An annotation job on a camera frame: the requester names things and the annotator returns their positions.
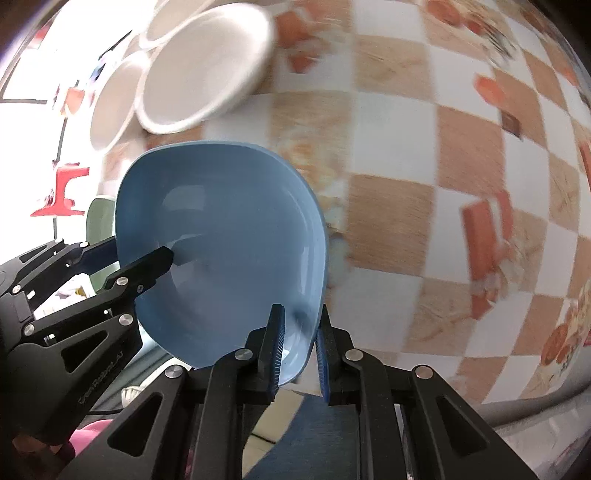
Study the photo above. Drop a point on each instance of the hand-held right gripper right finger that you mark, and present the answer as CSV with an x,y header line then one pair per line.
x,y
323,369

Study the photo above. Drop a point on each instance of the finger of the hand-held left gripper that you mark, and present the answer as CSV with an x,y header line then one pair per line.
x,y
99,254
138,272

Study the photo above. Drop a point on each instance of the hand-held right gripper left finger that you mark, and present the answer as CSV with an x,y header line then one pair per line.
x,y
278,355

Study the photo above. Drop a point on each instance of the blue bowl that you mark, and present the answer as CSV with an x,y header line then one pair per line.
x,y
221,221

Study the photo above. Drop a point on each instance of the white paper bowl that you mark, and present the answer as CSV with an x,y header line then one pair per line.
x,y
203,74

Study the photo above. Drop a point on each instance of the pale green rounded object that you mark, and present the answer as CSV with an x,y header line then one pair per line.
x,y
99,217

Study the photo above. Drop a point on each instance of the person's leg in jeans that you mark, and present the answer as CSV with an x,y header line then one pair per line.
x,y
304,443

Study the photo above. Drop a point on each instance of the red plastic stool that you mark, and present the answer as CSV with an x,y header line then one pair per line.
x,y
62,184

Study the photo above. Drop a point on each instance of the pink cloth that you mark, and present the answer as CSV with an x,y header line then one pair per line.
x,y
90,431

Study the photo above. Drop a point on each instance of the white plate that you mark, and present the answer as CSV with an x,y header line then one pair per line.
x,y
171,23
115,101

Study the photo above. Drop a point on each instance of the checkered printed tablecloth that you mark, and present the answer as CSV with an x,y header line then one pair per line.
x,y
392,129

